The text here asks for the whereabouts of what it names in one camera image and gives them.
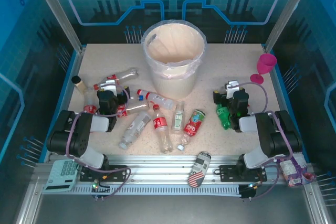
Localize clear red label cola bottle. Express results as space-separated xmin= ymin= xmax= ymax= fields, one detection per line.
xmin=117 ymin=102 xmax=150 ymax=119
xmin=152 ymin=104 xmax=174 ymax=154
xmin=83 ymin=89 xmax=98 ymax=114

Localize clear red white label bottle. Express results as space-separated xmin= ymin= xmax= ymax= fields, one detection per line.
xmin=93 ymin=68 xmax=139 ymax=90

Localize green plastic bottle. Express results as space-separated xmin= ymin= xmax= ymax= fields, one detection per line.
xmin=215 ymin=103 xmax=238 ymax=131

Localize grey label clear bottle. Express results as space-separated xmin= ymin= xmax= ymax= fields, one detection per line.
xmin=118 ymin=110 xmax=152 ymax=151

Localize small green label clear bottle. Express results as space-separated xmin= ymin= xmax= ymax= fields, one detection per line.
xmin=171 ymin=100 xmax=186 ymax=133

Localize cream plastic waste bin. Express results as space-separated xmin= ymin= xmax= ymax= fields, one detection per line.
xmin=141 ymin=19 xmax=207 ymax=99

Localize clear plastic bin liner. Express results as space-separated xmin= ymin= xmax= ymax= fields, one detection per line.
xmin=140 ymin=19 xmax=208 ymax=79

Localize white label red cap bottle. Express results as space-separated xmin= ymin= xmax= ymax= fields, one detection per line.
xmin=136 ymin=89 xmax=176 ymax=111

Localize pink plastic goblet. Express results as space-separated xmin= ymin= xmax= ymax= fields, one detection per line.
xmin=249 ymin=52 xmax=278 ymax=83

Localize crushed flag print can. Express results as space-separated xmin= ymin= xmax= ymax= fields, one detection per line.
xmin=188 ymin=151 xmax=212 ymax=188

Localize purple white snack pouch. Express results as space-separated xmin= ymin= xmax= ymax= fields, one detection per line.
xmin=279 ymin=153 xmax=317 ymax=188

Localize pale green calculator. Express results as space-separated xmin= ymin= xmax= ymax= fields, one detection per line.
xmin=41 ymin=158 xmax=79 ymax=192

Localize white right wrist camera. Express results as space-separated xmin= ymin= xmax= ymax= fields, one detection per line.
xmin=226 ymin=80 xmax=240 ymax=99

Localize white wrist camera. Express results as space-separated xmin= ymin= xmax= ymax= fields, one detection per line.
xmin=100 ymin=79 xmax=118 ymax=93
xmin=226 ymin=80 xmax=240 ymax=99

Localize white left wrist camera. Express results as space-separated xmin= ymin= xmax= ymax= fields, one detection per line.
xmin=100 ymin=79 xmax=118 ymax=93

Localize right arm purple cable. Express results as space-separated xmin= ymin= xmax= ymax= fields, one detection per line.
xmin=227 ymin=81 xmax=294 ymax=200

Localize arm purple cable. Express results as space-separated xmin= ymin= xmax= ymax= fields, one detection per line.
xmin=65 ymin=83 xmax=132 ymax=200
xmin=227 ymin=81 xmax=294 ymax=200

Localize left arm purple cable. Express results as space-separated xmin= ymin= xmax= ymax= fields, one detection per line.
xmin=65 ymin=83 xmax=132 ymax=200

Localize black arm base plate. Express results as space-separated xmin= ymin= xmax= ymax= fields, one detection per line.
xmin=218 ymin=165 xmax=268 ymax=183
xmin=79 ymin=165 xmax=129 ymax=183

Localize aluminium mounting rail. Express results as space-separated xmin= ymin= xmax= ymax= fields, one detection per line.
xmin=34 ymin=154 xmax=317 ymax=186

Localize black cable connector block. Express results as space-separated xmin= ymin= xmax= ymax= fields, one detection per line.
xmin=239 ymin=182 xmax=263 ymax=200
xmin=90 ymin=179 xmax=111 ymax=200

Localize white slotted cable duct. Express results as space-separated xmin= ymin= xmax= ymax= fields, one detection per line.
xmin=70 ymin=184 xmax=242 ymax=196

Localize aluminium frame post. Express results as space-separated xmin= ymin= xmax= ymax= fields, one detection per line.
xmin=29 ymin=0 xmax=85 ymax=54
xmin=263 ymin=0 xmax=317 ymax=54

